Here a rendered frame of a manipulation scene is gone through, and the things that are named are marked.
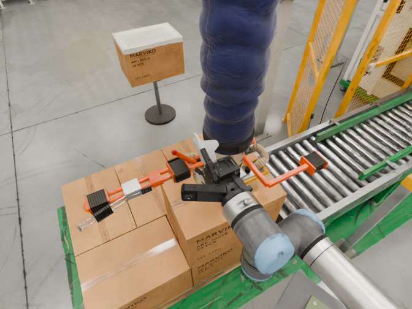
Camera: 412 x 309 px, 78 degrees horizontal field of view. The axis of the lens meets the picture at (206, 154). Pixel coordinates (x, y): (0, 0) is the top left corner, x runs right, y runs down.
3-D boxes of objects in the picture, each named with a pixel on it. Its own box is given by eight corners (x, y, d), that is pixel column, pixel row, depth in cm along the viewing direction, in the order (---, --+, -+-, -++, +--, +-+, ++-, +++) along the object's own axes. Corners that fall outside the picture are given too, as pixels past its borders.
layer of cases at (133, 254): (202, 162, 259) (202, 133, 229) (262, 247, 201) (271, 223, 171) (80, 212, 221) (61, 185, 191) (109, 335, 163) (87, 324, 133)
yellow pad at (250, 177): (257, 160, 134) (259, 153, 130) (269, 173, 128) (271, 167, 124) (200, 186, 123) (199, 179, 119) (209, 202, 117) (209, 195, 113)
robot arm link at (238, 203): (229, 233, 63) (232, 214, 55) (219, 217, 66) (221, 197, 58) (259, 217, 65) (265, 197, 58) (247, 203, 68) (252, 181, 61)
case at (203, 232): (241, 183, 193) (248, 146, 163) (273, 227, 169) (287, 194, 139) (167, 213, 176) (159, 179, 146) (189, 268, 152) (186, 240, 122)
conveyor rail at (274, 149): (408, 96, 289) (418, 81, 275) (412, 99, 286) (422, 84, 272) (236, 173, 216) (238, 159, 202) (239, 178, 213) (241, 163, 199)
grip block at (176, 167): (183, 162, 120) (182, 154, 115) (192, 177, 114) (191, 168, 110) (166, 168, 117) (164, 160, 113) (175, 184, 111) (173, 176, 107)
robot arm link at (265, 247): (259, 282, 56) (265, 269, 49) (229, 235, 64) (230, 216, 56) (293, 260, 59) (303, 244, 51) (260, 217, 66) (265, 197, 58)
